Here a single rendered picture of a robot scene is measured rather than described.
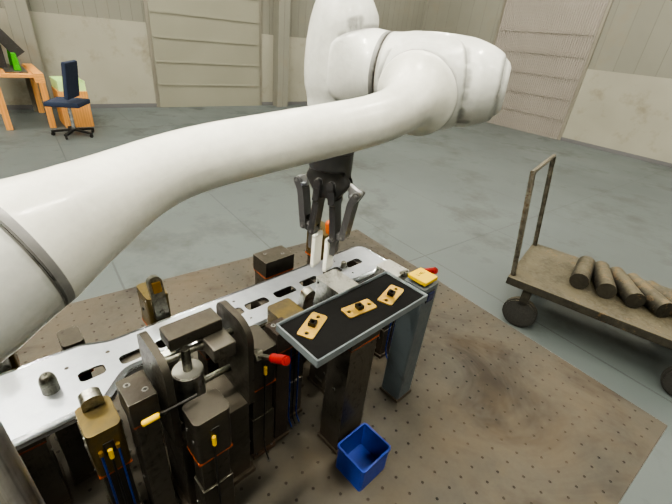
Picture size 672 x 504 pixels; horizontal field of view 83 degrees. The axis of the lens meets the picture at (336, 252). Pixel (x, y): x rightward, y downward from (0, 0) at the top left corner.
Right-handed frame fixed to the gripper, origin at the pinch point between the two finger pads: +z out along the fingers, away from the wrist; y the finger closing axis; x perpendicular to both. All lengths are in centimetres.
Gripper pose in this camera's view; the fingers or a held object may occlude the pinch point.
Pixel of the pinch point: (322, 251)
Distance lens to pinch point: 73.0
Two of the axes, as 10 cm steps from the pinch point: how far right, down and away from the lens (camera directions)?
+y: -8.8, -3.1, 3.7
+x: -4.7, 4.0, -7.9
